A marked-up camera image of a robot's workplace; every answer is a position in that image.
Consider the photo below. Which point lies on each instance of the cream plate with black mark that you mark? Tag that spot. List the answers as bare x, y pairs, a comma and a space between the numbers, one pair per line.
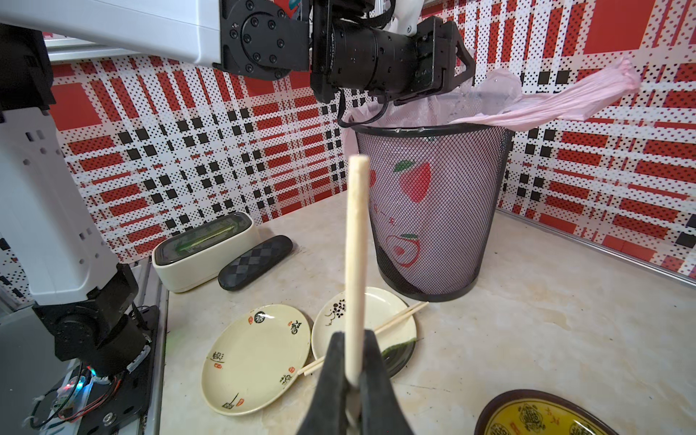
397, 344

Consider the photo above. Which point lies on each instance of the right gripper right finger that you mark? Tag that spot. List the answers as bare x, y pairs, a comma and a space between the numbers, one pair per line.
381, 412

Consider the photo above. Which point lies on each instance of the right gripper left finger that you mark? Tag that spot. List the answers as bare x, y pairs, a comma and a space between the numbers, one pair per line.
327, 410

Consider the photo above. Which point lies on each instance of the cream plate with flowers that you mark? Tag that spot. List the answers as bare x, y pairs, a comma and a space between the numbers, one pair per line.
255, 360

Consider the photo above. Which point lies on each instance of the pink plastic bin liner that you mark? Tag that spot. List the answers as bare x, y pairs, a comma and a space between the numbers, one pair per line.
499, 101

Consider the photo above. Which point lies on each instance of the black mesh trash bin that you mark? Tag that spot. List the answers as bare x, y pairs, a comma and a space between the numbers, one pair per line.
433, 194

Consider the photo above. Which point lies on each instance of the bare chopstick pair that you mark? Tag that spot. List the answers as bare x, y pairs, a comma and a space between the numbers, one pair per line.
408, 312
357, 226

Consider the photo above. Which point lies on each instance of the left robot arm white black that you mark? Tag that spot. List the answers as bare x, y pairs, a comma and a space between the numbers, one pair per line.
125, 124

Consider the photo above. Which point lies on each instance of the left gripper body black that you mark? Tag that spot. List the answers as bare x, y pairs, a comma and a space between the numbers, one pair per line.
439, 46

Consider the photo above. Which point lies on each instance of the yellow patterned plate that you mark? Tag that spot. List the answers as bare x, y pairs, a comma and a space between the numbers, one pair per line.
527, 411

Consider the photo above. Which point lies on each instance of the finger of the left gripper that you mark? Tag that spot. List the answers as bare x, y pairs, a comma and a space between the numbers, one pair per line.
464, 65

